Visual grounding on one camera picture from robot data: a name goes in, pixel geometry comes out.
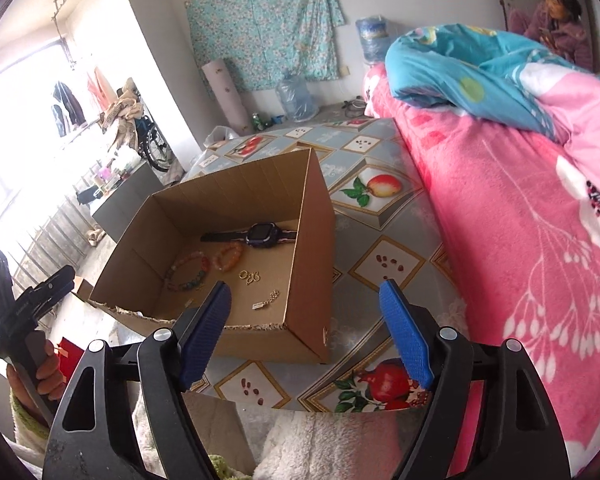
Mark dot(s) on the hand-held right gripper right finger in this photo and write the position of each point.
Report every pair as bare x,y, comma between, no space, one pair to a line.
405,335

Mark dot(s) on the metal railing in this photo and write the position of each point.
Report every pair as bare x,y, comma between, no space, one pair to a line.
45,240

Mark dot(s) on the blue blanket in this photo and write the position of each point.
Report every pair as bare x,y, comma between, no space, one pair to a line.
480,75

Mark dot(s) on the wheelchair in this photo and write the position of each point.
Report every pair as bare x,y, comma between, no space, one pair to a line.
152,140

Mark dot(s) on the red paper bag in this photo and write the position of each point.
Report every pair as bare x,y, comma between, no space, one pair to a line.
70,360

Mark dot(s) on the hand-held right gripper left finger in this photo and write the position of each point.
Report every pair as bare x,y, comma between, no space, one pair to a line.
205,335

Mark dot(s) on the beige shoes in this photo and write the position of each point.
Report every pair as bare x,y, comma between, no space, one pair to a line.
96,236

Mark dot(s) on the clear water jug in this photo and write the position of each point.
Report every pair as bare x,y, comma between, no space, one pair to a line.
296,97

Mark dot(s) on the torn cardboard box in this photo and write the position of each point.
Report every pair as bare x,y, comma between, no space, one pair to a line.
310,260

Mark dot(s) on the green fluffy cloth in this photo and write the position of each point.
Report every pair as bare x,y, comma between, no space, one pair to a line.
230,467

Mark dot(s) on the person's left hand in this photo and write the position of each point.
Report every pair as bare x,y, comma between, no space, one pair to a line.
50,375

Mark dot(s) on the small brown closed carton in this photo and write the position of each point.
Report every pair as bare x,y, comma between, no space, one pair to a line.
84,289

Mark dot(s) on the pink blanket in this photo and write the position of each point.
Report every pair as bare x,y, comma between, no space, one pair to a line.
505,235

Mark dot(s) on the flat cardboard sheet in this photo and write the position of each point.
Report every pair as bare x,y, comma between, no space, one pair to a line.
220,430

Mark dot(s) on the pink hanging garment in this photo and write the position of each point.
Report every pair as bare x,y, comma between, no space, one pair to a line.
99,87

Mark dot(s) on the green can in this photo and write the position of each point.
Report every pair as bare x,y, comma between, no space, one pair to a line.
256,121

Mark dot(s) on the metal clothes rack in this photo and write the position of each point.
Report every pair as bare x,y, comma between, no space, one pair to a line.
62,20

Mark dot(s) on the black purple smartwatch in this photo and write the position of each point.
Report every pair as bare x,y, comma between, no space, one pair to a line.
262,234

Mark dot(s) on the floral wall cloth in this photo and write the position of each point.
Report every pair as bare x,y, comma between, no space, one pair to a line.
265,25

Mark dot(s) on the pile of clothes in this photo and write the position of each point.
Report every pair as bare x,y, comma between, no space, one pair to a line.
125,110

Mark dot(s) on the fruit print tablecloth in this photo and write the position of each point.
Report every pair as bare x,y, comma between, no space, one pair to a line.
380,210

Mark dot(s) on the grey cabinet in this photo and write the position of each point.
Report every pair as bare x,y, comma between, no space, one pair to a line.
130,205

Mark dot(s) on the blue water jug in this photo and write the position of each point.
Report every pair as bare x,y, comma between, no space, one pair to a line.
375,40

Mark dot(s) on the white plastic bag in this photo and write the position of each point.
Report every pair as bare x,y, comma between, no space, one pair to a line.
220,137

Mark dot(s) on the pale pink rolled mat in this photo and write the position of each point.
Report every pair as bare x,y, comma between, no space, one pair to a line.
225,95

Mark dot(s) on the dark hanging clothes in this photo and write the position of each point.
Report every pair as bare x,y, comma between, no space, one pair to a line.
67,105

